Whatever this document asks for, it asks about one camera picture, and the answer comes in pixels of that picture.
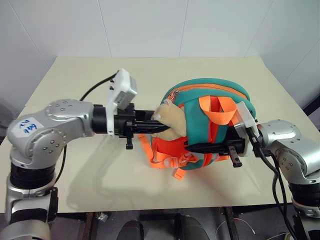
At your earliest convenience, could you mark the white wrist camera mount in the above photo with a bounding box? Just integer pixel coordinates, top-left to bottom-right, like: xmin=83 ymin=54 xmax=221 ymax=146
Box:
xmin=105 ymin=67 xmax=139 ymax=137
xmin=233 ymin=101 xmax=259 ymax=159

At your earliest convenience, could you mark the thin white wire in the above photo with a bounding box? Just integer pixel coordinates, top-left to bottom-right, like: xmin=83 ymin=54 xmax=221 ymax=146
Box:
xmin=215 ymin=218 xmax=254 ymax=240

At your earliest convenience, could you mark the dark background object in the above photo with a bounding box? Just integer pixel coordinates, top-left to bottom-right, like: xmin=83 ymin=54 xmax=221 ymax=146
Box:
xmin=302 ymin=84 xmax=320 ymax=117

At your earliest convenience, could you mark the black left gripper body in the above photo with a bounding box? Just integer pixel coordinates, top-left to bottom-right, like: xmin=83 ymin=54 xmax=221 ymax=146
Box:
xmin=113 ymin=103 xmax=138 ymax=151

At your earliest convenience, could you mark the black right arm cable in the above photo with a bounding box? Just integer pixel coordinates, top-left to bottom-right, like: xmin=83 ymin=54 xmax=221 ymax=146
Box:
xmin=246 ymin=126 xmax=295 ymax=240
xmin=259 ymin=149 xmax=301 ymax=240

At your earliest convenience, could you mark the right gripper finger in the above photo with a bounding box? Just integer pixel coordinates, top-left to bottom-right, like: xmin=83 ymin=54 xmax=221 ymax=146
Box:
xmin=185 ymin=147 xmax=227 ymax=154
xmin=188 ymin=141 xmax=227 ymax=149

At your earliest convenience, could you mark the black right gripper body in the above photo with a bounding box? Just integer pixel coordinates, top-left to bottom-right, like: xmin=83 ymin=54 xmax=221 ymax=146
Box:
xmin=224 ymin=138 xmax=248 ymax=168

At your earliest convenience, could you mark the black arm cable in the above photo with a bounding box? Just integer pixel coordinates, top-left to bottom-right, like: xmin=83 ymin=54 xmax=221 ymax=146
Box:
xmin=53 ymin=70 xmax=119 ymax=186
xmin=259 ymin=149 xmax=301 ymax=240
xmin=246 ymin=126 xmax=295 ymax=240

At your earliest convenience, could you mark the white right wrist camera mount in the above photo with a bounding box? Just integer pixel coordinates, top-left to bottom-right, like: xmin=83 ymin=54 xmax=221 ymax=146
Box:
xmin=233 ymin=101 xmax=259 ymax=159

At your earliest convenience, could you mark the beige plush toy pendant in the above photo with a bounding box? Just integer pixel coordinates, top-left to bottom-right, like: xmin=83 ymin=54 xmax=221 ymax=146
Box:
xmin=150 ymin=103 xmax=189 ymax=141

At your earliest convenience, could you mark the rusty metal table leg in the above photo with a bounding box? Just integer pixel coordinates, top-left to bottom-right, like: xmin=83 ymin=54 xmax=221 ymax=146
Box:
xmin=220 ymin=206 xmax=239 ymax=240
xmin=82 ymin=212 xmax=95 ymax=240

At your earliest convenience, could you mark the dark rounded shape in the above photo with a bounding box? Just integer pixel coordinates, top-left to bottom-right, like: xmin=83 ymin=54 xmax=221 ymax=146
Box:
xmin=119 ymin=219 xmax=145 ymax=240
xmin=178 ymin=215 xmax=205 ymax=240

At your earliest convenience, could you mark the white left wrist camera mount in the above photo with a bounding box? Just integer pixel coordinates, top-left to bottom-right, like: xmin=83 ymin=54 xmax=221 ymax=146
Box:
xmin=105 ymin=67 xmax=139 ymax=137

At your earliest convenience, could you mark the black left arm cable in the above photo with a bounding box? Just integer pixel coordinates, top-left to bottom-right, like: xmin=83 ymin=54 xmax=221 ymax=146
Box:
xmin=53 ymin=70 xmax=119 ymax=186

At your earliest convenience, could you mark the white label blue writing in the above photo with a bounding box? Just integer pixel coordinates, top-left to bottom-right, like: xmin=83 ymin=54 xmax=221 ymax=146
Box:
xmin=15 ymin=117 xmax=42 ymax=139

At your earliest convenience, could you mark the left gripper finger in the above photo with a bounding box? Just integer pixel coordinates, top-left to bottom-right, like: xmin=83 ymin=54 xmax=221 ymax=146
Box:
xmin=133 ymin=119 xmax=172 ymax=135
xmin=135 ymin=109 xmax=158 ymax=121

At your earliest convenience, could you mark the orange and teal backpack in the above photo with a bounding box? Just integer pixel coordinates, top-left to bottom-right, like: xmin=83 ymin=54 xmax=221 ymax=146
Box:
xmin=138 ymin=77 xmax=257 ymax=181

